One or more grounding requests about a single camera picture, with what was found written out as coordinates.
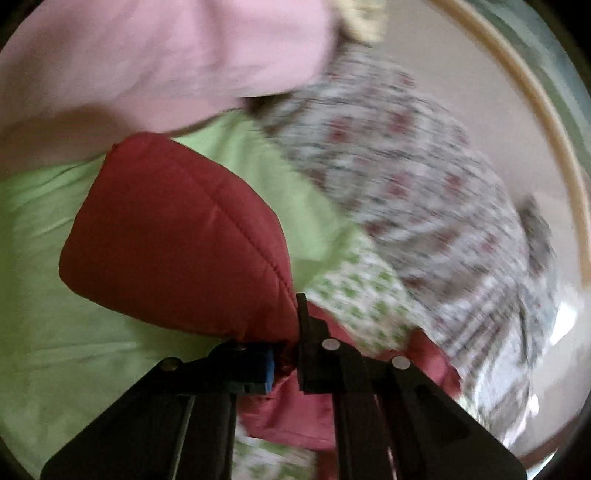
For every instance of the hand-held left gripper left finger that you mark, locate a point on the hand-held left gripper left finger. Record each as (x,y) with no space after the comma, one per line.
(267,370)

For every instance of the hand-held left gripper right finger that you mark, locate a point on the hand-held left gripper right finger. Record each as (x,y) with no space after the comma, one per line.
(310,355)

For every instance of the red quilted jacket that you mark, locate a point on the red quilted jacket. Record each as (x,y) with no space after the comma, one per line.
(184,230)

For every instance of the floral bed sheet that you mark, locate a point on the floral bed sheet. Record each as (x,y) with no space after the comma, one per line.
(392,161)

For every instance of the green checkered blanket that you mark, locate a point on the green checkered blanket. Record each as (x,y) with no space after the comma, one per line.
(46,323)

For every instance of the pink quilt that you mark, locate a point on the pink quilt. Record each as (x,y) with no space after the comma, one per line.
(161,60)

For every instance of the yellow floral cloth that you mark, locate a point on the yellow floral cloth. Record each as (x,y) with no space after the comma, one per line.
(362,18)

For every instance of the wooden bed rail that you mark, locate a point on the wooden bed rail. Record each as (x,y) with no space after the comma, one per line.
(531,87)

